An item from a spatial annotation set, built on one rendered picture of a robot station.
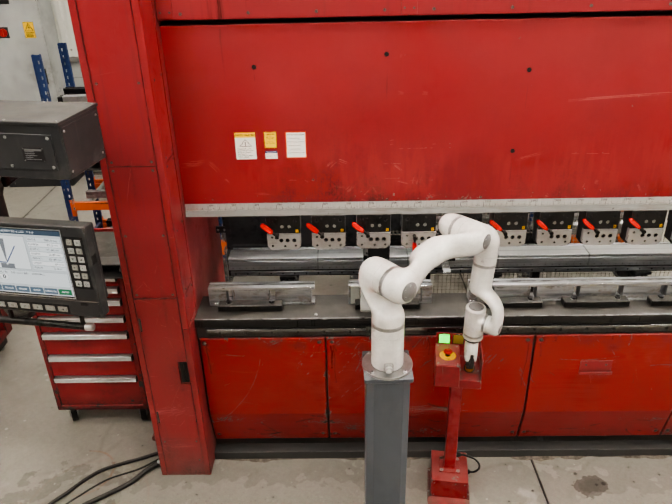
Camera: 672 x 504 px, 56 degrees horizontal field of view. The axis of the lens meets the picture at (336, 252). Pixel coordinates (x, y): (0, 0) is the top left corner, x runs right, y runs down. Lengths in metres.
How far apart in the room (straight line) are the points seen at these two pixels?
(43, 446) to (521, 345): 2.56
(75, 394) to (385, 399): 1.96
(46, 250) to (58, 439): 1.74
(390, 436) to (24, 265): 1.47
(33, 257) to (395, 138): 1.45
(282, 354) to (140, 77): 1.39
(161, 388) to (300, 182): 1.17
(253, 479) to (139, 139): 1.78
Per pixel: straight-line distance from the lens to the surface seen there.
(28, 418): 4.15
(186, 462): 3.45
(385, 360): 2.35
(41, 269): 2.44
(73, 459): 3.78
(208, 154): 2.75
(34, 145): 2.26
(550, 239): 2.98
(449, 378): 2.86
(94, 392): 3.78
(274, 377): 3.14
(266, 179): 2.75
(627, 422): 3.62
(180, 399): 3.17
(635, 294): 3.29
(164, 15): 2.64
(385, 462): 2.65
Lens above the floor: 2.47
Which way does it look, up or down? 27 degrees down
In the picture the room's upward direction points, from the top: 1 degrees counter-clockwise
